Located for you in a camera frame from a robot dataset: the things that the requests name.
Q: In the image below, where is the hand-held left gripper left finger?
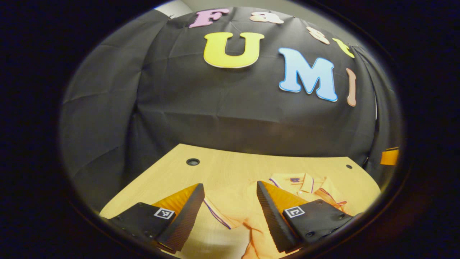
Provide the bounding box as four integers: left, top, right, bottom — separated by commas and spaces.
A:
108, 183, 206, 254

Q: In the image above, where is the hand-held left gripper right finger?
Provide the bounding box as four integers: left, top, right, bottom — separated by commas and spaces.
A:
256, 181, 360, 253

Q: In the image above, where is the orange T-shirt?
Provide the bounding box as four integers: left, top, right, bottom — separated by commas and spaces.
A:
194, 173, 354, 259

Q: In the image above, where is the black backdrop cloth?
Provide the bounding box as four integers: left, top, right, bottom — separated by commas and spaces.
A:
59, 6, 403, 213

